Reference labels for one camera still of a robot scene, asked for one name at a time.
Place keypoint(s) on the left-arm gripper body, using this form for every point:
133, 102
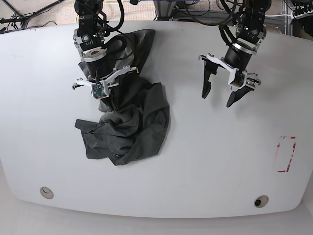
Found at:
252, 78

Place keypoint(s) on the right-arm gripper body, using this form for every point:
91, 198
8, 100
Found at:
106, 79

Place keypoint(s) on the dark grey T-shirt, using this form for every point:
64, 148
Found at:
136, 114

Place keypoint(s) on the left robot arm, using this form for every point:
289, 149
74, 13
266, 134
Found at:
242, 31

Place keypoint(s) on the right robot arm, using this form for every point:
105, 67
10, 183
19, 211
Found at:
100, 45

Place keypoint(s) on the red tape rectangle marking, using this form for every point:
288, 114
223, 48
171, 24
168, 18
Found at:
284, 153

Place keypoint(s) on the white power strip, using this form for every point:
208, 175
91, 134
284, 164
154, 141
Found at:
301, 13

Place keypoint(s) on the black tripod legs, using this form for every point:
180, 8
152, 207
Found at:
19, 21

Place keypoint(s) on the right table grommet hole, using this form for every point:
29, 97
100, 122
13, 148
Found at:
261, 201

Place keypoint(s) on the table grommet hole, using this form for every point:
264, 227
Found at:
46, 193
261, 201

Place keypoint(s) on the left table grommet hole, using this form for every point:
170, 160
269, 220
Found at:
46, 193

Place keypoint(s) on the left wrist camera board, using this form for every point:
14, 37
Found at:
237, 79

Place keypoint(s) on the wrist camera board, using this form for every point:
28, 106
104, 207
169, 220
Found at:
237, 79
99, 91

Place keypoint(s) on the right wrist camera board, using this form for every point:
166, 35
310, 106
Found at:
99, 91

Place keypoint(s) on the aluminium frame base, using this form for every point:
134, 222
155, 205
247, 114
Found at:
213, 12

